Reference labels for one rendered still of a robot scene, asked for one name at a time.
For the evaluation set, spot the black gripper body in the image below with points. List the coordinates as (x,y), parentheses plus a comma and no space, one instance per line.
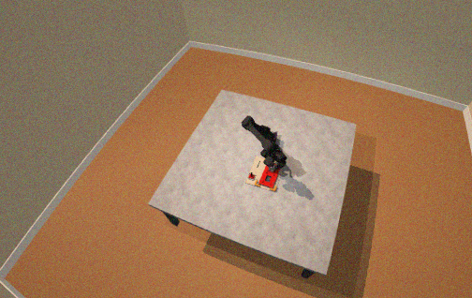
(279,165)

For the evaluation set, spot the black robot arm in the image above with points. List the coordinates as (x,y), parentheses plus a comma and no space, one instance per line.
(265,136)

